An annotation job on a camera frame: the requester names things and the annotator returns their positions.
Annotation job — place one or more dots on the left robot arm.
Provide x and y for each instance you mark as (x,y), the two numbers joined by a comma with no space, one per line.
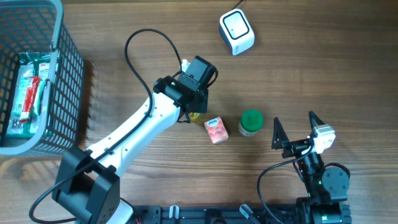
(89,180)

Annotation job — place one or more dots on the green lid jar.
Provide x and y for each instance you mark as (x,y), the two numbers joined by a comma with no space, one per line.
(250,123)

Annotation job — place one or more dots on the white barcode scanner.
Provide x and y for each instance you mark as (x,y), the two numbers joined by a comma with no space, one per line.
(236,31)

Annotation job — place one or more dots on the dark grey mesh basket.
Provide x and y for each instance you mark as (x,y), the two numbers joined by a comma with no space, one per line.
(38,26)

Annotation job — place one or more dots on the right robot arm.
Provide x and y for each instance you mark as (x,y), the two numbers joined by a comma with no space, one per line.
(326,184)

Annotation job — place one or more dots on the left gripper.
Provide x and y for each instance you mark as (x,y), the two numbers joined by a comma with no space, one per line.
(203,106)

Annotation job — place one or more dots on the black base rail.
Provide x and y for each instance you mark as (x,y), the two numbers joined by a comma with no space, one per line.
(285,213)

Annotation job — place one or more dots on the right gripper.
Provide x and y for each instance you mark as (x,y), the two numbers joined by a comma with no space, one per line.
(281,140)

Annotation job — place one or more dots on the green flat package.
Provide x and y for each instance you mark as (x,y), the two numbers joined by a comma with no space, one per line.
(30,64)

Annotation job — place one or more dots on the red white tube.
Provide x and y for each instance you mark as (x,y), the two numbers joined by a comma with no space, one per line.
(32,85)

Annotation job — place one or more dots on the small yellow bottle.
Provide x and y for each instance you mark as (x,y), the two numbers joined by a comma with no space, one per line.
(194,116)

